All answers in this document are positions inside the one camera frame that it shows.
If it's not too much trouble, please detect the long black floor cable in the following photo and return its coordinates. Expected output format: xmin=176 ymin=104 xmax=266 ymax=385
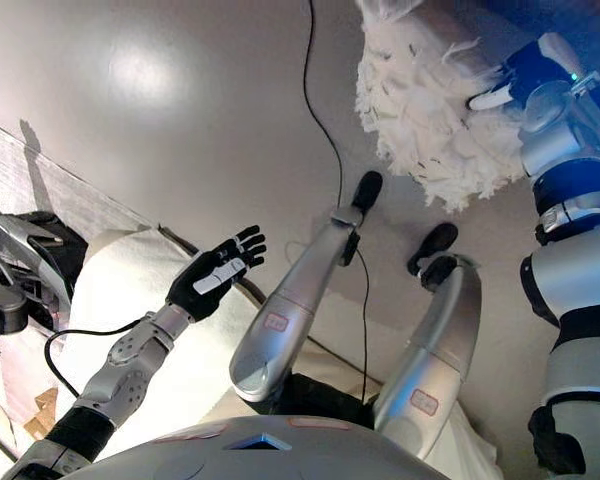
xmin=302 ymin=0 xmax=346 ymax=211

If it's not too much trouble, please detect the black left robot foot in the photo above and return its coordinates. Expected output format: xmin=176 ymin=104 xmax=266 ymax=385
xmin=349 ymin=170 xmax=384 ymax=214

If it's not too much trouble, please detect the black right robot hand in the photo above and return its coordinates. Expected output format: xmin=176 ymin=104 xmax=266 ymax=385
xmin=467 ymin=32 xmax=582 ymax=112

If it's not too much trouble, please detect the black right robot foot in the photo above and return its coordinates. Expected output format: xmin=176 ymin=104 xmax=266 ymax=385
xmin=407 ymin=222 xmax=460 ymax=291

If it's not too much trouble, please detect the black metal stand device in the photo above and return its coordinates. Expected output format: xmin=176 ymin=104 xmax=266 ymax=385
xmin=0 ymin=185 xmax=89 ymax=392

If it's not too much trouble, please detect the black robot foot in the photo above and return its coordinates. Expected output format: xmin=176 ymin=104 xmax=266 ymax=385
xmin=407 ymin=222 xmax=460 ymax=291
xmin=349 ymin=170 xmax=384 ymax=214

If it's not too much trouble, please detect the silver right robot leg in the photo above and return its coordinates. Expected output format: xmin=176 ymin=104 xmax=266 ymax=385
xmin=372 ymin=252 xmax=484 ymax=461

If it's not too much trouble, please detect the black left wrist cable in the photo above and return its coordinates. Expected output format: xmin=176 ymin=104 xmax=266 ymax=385
xmin=44 ymin=319 xmax=147 ymax=399

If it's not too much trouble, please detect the silver robot leg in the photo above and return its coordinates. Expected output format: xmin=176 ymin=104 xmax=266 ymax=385
xmin=372 ymin=252 xmax=484 ymax=461
xmin=228 ymin=199 xmax=367 ymax=404

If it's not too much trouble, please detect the white fringed pillow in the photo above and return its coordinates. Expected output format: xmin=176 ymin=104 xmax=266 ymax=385
xmin=354 ymin=0 xmax=531 ymax=214

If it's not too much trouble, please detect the grey robot torso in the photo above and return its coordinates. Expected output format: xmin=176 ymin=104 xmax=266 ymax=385
xmin=59 ymin=413 xmax=452 ymax=480

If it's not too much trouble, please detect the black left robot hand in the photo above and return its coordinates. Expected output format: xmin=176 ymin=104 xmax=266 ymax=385
xmin=165 ymin=224 xmax=268 ymax=322

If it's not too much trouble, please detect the brown cardboard piece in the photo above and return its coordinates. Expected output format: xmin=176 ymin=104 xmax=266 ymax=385
xmin=23 ymin=388 xmax=60 ymax=442

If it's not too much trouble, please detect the thin black leg cable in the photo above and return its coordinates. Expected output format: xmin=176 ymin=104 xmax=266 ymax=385
xmin=352 ymin=239 xmax=373 ymax=407

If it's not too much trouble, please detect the silver left robot leg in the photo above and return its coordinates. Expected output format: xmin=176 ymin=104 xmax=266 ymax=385
xmin=228 ymin=199 xmax=367 ymax=404

